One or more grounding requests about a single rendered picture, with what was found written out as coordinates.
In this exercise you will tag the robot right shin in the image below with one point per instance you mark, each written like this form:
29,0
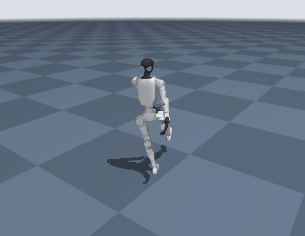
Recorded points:
168,131

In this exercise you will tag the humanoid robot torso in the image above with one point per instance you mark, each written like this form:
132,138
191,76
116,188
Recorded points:
147,95

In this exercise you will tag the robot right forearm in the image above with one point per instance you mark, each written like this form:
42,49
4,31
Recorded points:
166,109

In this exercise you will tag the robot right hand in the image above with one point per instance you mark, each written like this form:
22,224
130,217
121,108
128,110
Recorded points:
166,125

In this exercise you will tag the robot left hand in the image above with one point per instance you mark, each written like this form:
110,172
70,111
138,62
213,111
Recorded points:
157,109

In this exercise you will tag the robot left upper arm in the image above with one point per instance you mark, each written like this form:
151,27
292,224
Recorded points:
134,82

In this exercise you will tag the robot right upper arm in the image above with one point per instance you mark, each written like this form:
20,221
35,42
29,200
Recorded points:
162,92

